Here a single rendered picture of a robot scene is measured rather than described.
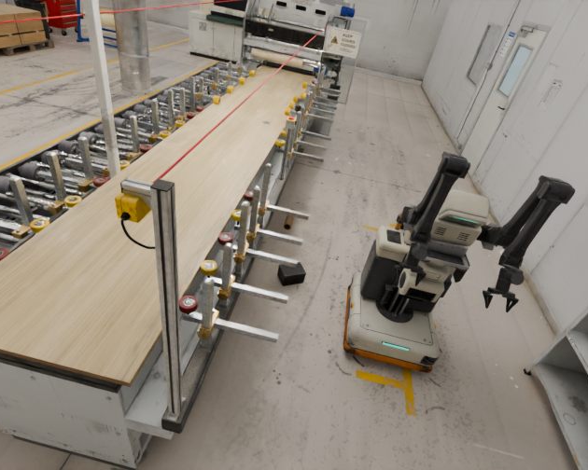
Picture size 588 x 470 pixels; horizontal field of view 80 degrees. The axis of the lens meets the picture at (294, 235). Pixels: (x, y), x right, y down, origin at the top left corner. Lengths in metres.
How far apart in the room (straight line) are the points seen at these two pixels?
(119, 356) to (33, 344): 0.31
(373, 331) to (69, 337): 1.77
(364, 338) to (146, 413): 1.44
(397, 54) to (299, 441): 11.18
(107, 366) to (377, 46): 11.50
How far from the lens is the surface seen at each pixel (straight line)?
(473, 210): 1.97
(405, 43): 12.21
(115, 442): 1.97
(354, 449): 2.41
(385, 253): 2.43
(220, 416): 2.35
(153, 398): 1.72
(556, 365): 3.39
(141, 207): 0.88
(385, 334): 2.57
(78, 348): 1.57
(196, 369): 1.67
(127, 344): 1.53
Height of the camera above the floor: 2.12
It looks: 36 degrees down
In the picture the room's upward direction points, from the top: 12 degrees clockwise
